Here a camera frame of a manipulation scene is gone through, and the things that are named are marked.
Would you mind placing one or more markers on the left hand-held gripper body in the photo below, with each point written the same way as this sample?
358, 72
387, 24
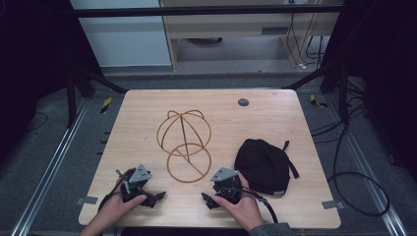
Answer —
132, 191

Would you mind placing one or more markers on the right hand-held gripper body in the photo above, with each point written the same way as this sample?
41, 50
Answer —
226, 188

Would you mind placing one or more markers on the person's left hand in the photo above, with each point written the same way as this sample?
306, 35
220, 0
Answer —
119, 208

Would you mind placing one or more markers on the person's right hand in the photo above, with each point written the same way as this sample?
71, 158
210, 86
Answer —
242, 209

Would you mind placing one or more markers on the black cap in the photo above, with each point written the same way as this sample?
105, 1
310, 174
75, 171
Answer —
262, 167

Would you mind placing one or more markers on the grey round table grommet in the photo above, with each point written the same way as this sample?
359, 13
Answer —
243, 102

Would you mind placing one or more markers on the yellow black striped tape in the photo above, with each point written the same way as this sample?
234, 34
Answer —
316, 101
106, 105

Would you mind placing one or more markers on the black metal stand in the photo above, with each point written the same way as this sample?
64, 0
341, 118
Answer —
341, 88
82, 85

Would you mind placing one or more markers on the white cabinet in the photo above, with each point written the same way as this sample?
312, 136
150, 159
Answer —
124, 39

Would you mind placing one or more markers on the dark curtain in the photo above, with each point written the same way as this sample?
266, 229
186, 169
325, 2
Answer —
387, 65
32, 65

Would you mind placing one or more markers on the grey metal table bracket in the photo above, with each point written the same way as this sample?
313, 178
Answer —
332, 205
87, 200

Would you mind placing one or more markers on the aluminium floor rail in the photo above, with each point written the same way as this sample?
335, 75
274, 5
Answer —
49, 170
367, 170

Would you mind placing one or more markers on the black horizontal frame bar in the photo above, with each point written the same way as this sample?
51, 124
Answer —
196, 11

